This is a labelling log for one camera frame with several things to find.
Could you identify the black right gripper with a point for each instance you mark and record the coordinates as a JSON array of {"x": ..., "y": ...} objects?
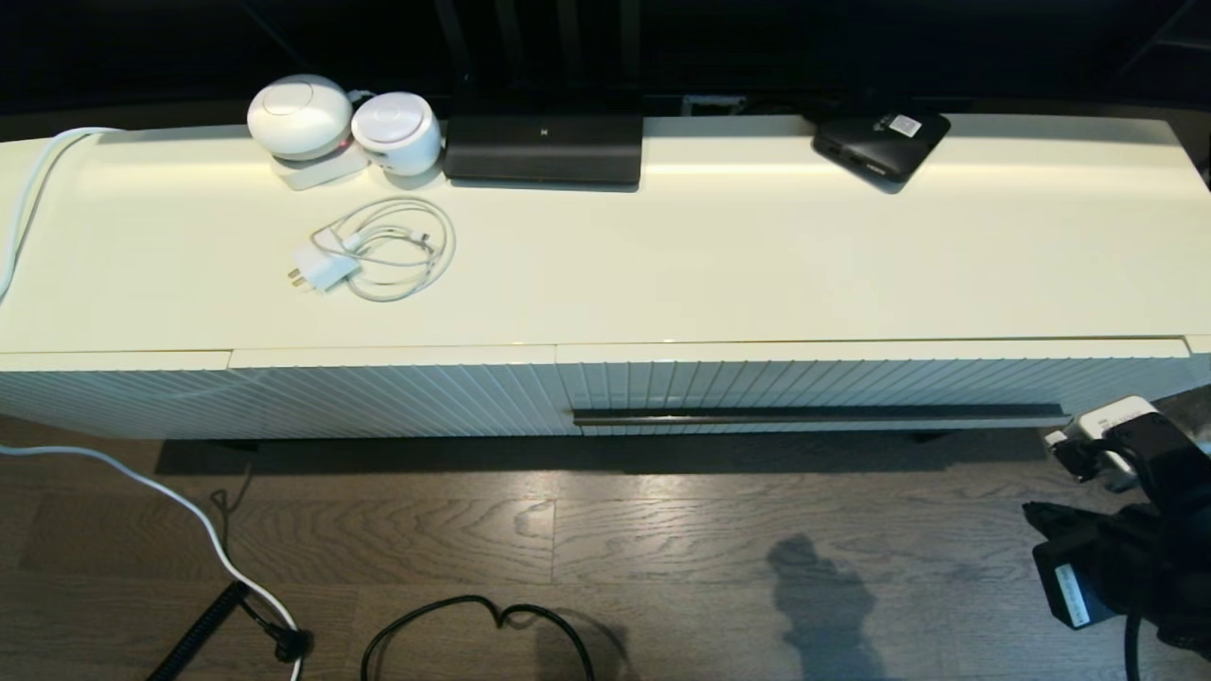
[{"x": 1126, "y": 567}]

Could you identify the white fluted drawer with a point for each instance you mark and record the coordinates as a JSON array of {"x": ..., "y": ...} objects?
[{"x": 710, "y": 383}]

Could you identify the white slatted cabinet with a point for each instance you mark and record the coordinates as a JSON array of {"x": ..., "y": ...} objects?
[{"x": 662, "y": 265}]

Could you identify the black set-top box with sticker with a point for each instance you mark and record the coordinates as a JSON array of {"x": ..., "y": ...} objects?
[{"x": 875, "y": 151}]

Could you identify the black router box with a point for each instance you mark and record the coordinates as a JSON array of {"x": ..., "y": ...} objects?
[{"x": 544, "y": 151}]

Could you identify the white fluted cabinet front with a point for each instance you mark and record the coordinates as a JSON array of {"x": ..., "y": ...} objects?
[
  {"x": 95, "y": 397},
  {"x": 378, "y": 397}
]

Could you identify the small white round device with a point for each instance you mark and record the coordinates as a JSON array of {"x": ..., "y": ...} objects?
[{"x": 397, "y": 132}]

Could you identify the white charger plug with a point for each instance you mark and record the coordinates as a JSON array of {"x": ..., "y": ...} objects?
[{"x": 326, "y": 267}]

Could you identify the white flat device base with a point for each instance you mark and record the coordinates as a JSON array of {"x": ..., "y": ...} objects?
[{"x": 317, "y": 174}]

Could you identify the large white round device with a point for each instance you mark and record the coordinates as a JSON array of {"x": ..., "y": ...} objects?
[{"x": 301, "y": 118}]

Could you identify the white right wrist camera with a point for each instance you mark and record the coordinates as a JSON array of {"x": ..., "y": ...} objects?
[{"x": 1116, "y": 416}]

